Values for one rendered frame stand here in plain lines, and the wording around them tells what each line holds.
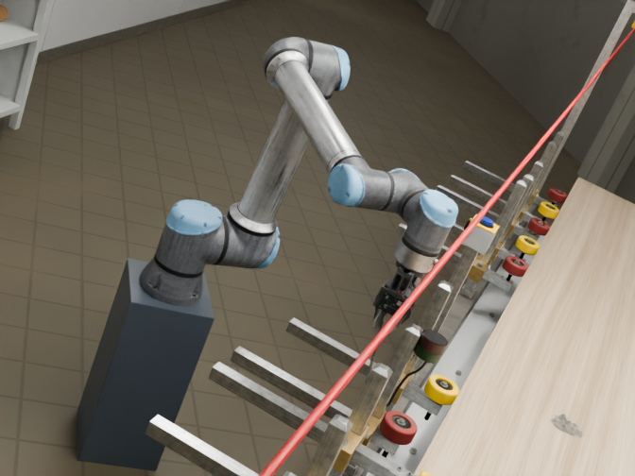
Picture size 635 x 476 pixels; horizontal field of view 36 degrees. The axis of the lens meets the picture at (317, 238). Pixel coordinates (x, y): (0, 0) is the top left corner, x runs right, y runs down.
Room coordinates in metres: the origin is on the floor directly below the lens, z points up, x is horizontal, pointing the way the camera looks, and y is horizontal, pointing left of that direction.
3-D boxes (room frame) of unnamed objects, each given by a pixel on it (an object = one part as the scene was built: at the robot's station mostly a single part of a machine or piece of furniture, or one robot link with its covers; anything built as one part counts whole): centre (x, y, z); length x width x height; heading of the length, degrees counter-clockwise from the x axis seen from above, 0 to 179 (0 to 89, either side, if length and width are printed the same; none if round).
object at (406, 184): (2.14, -0.15, 1.31); 0.12 x 0.12 x 0.09; 35
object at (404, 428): (1.87, -0.33, 0.85); 0.08 x 0.08 x 0.11
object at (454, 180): (3.86, -0.62, 0.82); 0.43 x 0.03 x 0.04; 77
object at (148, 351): (2.56, 0.35, 0.30); 0.25 x 0.25 x 0.60; 22
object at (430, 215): (2.05, -0.22, 1.30); 0.10 x 0.09 x 0.12; 35
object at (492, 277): (3.13, -0.46, 0.82); 0.43 x 0.03 x 0.04; 77
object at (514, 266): (3.08, -0.65, 0.85); 0.08 x 0.08 x 0.11
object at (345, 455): (1.66, -0.21, 0.94); 0.13 x 0.06 x 0.05; 167
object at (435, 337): (1.92, -0.32, 1.00); 0.06 x 0.06 x 0.22; 77
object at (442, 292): (2.17, -0.33, 0.89); 0.03 x 0.03 x 0.48; 77
